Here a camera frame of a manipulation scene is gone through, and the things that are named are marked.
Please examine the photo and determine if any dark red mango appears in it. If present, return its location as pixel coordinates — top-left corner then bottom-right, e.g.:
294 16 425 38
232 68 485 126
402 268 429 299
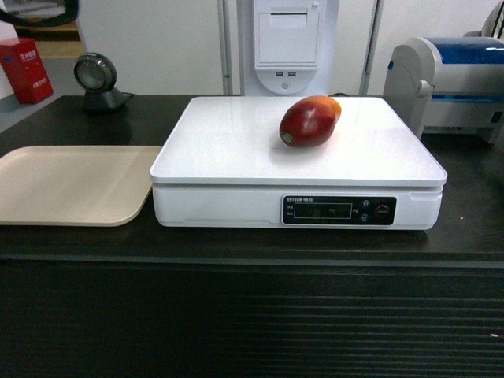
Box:
279 95 342 148

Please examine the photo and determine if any white electronic scale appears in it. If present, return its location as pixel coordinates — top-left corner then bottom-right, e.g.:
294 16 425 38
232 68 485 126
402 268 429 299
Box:
150 97 447 230

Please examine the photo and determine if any black slatted checkout counter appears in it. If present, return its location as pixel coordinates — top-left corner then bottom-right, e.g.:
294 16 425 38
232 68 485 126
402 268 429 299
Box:
0 94 504 378

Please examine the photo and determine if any white receipt printer kiosk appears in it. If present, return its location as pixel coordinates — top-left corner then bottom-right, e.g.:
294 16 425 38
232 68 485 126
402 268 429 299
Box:
217 1 384 96

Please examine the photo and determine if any beige plastic tray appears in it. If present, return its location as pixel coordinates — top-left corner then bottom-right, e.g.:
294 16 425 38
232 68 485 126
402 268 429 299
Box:
1 146 161 227

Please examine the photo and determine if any black round barcode scanner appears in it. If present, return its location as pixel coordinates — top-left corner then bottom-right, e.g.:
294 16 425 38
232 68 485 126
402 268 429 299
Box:
73 53 126 113

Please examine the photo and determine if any grey blue label printer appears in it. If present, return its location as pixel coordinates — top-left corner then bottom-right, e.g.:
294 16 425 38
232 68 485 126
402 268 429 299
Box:
383 37 503 144

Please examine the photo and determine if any wooden pallet shelf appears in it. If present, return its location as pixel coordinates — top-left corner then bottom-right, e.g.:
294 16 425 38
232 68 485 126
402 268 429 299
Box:
14 21 85 58

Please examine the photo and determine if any red fire extinguisher box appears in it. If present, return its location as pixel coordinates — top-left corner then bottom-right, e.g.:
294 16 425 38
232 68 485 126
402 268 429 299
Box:
1 38 54 104

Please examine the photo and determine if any black cable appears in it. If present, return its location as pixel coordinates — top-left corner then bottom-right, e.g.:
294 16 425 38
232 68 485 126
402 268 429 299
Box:
0 0 81 28

